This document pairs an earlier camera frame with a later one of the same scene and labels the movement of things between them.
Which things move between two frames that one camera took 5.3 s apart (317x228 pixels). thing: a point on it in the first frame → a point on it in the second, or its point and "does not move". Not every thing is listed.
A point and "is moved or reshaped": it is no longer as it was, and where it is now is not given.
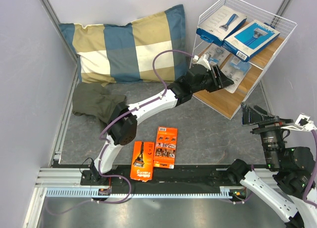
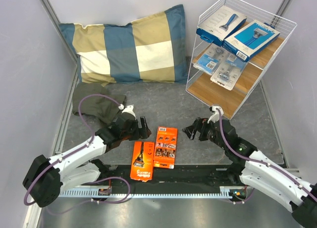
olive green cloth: [94, 99] does not move
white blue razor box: [218, 26] does not move
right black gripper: [256, 114] → [190, 131]
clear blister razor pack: [236, 69] is moved or reshaped
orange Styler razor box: [165, 147] does not move
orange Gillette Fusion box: [142, 160] does not move
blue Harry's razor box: [247, 41] does not move
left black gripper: [222, 81] → [143, 133]
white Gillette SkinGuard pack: [216, 54] does not move
